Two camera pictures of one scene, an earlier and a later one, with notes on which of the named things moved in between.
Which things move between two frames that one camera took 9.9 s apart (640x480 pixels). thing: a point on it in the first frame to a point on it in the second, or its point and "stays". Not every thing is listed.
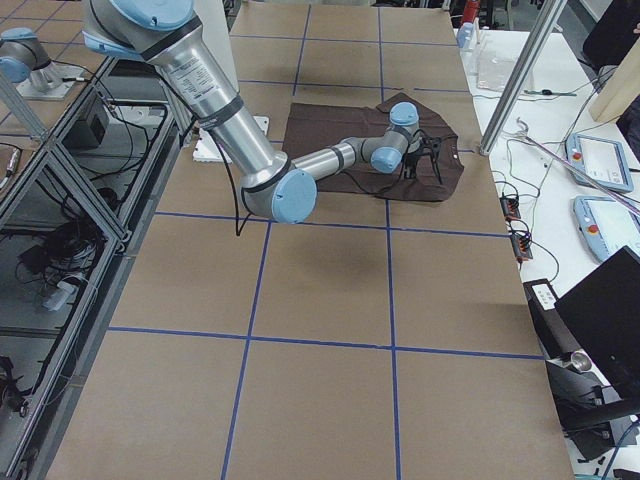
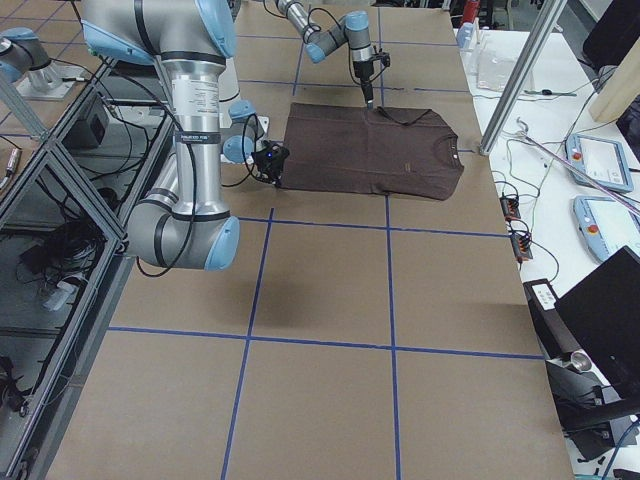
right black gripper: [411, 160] to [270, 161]
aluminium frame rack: [73, 209] stays
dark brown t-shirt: [314, 126] stays
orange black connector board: [510, 208] stays
